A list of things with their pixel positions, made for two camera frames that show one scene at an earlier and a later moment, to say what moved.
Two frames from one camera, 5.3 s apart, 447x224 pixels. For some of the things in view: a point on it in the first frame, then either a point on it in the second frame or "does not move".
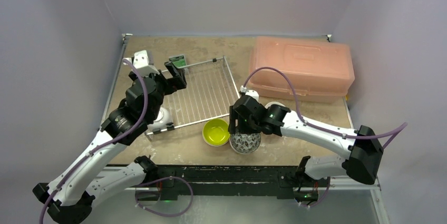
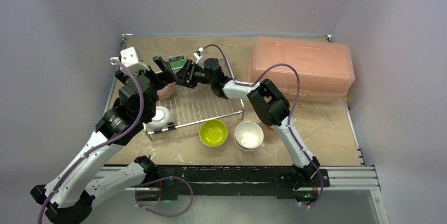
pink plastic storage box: [321, 69] does not move
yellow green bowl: [215, 132] does not move
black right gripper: [239, 119] to [189, 74]
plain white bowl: [164, 117] does not move
